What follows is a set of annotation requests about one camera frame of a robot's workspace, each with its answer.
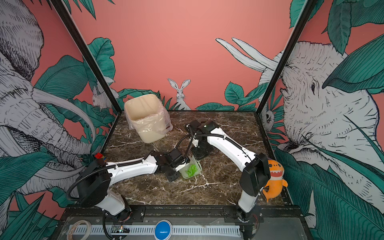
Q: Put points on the light green dustpan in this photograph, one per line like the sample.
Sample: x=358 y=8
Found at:
x=193 y=161

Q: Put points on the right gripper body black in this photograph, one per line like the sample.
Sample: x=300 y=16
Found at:
x=201 y=151

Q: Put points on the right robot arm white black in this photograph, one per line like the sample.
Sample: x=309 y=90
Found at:
x=254 y=168

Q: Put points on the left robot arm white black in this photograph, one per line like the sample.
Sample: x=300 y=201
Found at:
x=92 y=187

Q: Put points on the cream trash bin with bag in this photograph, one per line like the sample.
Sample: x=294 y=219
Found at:
x=148 y=117

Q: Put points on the green paper scrap near bin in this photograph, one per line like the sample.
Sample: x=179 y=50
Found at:
x=192 y=170

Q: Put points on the blue round button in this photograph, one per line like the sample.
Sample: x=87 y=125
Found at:
x=163 y=230

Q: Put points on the orange plush toy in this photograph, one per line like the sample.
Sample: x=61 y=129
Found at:
x=275 y=185

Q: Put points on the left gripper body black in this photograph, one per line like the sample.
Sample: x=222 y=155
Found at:
x=173 y=174

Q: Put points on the white slotted cable duct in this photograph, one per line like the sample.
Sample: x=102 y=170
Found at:
x=151 y=230

